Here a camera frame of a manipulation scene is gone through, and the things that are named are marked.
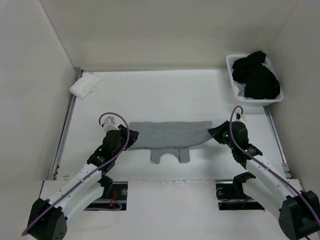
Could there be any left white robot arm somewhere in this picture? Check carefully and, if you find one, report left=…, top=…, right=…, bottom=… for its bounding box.
left=22, top=124, right=139, bottom=240

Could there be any folded white tank top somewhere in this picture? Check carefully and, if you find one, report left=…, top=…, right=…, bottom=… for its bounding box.
left=69, top=73, right=101, bottom=100

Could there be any purple cable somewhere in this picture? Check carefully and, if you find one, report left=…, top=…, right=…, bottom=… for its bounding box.
left=229, top=105, right=320, bottom=240
left=21, top=112, right=131, bottom=237

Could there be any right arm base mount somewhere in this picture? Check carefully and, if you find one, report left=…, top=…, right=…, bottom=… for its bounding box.
left=215, top=181, right=265, bottom=211

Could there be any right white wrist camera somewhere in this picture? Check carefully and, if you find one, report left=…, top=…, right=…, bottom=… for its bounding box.
left=235, top=113, right=246, bottom=123

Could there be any white plastic basket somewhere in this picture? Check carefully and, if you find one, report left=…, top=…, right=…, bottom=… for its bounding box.
left=225, top=51, right=284, bottom=107

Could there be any black tank top in basket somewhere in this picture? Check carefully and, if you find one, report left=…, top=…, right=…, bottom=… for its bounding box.
left=232, top=51, right=281, bottom=100

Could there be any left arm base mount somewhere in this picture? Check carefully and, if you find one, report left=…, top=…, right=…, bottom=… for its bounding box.
left=85, top=181, right=129, bottom=212

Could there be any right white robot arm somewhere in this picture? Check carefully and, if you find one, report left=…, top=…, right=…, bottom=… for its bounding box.
left=208, top=121, right=320, bottom=240

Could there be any grey tank top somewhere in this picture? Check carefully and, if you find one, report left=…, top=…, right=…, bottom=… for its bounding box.
left=129, top=121, right=212, bottom=164

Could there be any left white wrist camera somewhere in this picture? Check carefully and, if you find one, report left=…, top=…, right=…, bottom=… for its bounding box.
left=101, top=116, right=119, bottom=133

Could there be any white garment in basket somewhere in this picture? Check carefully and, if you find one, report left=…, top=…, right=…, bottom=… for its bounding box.
left=234, top=81, right=247, bottom=98

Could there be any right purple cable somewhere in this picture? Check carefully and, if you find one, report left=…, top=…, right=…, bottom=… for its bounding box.
left=229, top=105, right=320, bottom=240

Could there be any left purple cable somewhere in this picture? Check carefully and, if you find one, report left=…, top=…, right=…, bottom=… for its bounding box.
left=21, top=112, right=131, bottom=237

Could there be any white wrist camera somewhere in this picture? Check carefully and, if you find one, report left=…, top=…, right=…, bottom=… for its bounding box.
left=235, top=113, right=246, bottom=123
left=101, top=116, right=119, bottom=133

